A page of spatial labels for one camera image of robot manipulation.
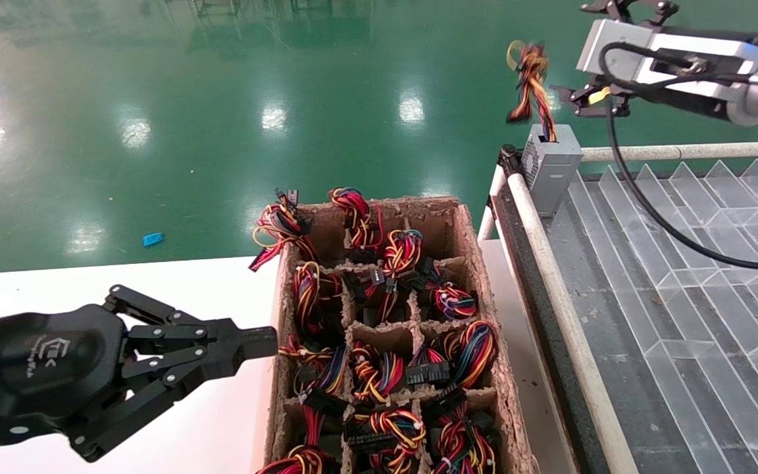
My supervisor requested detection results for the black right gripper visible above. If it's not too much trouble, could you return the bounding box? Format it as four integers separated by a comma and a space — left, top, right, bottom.
549, 0, 738, 119

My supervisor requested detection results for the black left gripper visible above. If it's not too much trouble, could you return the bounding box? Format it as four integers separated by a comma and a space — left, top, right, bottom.
0, 284, 279, 461

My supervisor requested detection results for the grey power supply with cables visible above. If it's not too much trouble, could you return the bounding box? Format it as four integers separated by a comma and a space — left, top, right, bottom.
506, 41, 584, 218

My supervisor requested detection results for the black pipe joint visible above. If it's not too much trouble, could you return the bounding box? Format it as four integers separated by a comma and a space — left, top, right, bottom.
499, 145, 523, 175

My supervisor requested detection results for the cardboard divider box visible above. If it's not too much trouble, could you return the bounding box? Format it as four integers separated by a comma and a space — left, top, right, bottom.
262, 196, 541, 474

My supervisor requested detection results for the rack bed with clear dividers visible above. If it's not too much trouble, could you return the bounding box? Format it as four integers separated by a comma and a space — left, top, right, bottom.
494, 157, 758, 474

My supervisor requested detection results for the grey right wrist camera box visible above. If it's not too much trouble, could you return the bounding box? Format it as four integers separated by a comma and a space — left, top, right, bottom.
576, 18, 758, 90

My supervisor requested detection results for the black camera cable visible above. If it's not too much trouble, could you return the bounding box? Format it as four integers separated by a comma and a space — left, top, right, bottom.
599, 43, 758, 271

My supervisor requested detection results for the long white frame pipe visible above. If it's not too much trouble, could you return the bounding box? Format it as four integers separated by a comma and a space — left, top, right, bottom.
580, 140, 758, 163
507, 172, 640, 474

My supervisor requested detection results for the power supply cable bundle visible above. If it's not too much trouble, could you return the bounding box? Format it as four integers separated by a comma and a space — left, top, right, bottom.
432, 282, 480, 322
345, 407, 429, 474
279, 334, 353, 417
251, 189, 318, 272
257, 408, 341, 474
293, 261, 345, 333
330, 188, 386, 264
430, 388, 499, 474
405, 321, 499, 390
349, 341, 407, 404
346, 229, 442, 323

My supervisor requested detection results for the short white frame pipe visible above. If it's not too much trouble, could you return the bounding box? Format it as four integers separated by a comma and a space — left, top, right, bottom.
478, 165, 508, 241

